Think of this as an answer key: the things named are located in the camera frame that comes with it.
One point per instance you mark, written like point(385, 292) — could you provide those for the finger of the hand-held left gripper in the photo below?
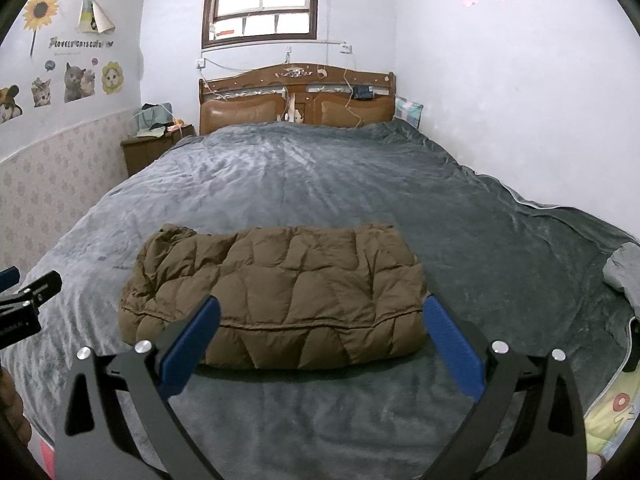
point(40, 290)
point(9, 279)

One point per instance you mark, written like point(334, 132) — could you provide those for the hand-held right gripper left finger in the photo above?
point(190, 345)

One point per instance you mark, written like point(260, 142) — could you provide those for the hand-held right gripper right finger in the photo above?
point(452, 350)

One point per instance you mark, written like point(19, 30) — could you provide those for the olive brown puffer jacket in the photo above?
point(280, 290)

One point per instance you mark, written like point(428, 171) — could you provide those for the person's left hand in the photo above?
point(12, 405)

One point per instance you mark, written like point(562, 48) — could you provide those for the person's pink clothing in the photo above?
point(46, 460)

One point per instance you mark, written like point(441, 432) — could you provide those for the brown wooden nightstand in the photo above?
point(147, 155)

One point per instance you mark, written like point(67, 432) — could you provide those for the cartoon print quilt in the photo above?
point(615, 425)

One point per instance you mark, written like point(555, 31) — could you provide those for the grey folded cloth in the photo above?
point(622, 272)

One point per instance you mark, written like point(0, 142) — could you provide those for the teal bag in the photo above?
point(152, 117)

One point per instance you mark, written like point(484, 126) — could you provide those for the pink and yellow small items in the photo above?
point(176, 126)

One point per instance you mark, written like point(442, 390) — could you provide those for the grey plush blanket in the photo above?
point(325, 175)

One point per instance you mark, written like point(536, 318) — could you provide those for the brown wooden headboard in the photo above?
point(240, 110)

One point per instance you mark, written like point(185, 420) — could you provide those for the pastel checked pillow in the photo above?
point(409, 111)

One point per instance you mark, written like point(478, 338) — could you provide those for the black device on headboard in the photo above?
point(363, 92)

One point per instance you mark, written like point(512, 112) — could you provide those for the brown framed window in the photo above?
point(260, 0)

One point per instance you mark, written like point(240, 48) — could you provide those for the hat cat wall sticker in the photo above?
point(9, 105)

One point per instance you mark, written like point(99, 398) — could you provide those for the tabby kitten wall sticker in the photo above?
point(41, 92)

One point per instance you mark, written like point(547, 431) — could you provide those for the grey cats wall sticker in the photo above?
point(77, 82)

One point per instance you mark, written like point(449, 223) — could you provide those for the sunflower cat wall sticker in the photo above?
point(112, 77)

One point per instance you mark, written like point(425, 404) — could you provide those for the lettering wall sticker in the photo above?
point(80, 45)

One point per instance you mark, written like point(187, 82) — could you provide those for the peeling paper wall picture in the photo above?
point(94, 12)

